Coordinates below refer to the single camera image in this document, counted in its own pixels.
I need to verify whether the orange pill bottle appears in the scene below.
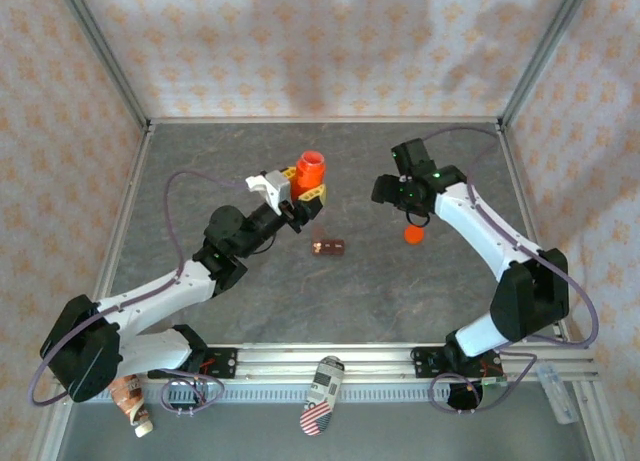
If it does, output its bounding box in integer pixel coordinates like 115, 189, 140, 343
292, 150, 328, 201

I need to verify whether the brown pill organizer box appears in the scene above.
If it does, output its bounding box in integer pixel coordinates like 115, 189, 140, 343
309, 225, 347, 258

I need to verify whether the flag print tube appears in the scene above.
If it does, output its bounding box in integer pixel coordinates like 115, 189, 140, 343
299, 354, 347, 437

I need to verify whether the brown squeeze bottle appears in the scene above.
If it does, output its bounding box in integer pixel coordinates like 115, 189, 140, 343
110, 374, 154, 438

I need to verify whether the clear plastic packet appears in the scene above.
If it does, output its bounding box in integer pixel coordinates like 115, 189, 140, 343
537, 363, 581, 425

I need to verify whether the thin black left gripper cable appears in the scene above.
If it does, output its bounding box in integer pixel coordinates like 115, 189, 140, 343
248, 233, 280, 256

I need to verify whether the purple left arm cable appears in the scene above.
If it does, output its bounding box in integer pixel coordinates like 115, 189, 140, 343
31, 172, 251, 415

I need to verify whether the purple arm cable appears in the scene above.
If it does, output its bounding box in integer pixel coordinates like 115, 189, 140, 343
422, 125, 600, 415
31, 172, 251, 415

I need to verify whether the short aluminium frame bar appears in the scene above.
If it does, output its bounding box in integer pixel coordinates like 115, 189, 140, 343
148, 116, 503, 127

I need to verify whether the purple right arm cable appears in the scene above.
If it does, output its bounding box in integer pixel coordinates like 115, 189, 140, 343
422, 125, 600, 415

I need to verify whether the aluminium side rail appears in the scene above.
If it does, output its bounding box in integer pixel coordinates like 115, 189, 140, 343
497, 123, 626, 461
27, 123, 155, 461

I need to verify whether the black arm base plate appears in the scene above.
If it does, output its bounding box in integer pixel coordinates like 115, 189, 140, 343
147, 347, 239, 381
412, 347, 504, 381

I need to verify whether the wide aluminium mounting rail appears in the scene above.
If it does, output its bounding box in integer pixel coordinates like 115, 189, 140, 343
52, 343, 600, 385

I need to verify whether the slotted grey cable duct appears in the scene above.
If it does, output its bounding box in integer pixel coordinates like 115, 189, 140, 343
107, 383, 454, 403

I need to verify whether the aluminium frame post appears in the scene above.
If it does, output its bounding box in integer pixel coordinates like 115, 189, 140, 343
53, 0, 151, 127
499, 0, 595, 127

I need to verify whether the black round cable port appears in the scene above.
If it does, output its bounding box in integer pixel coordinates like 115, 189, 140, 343
446, 382, 485, 413

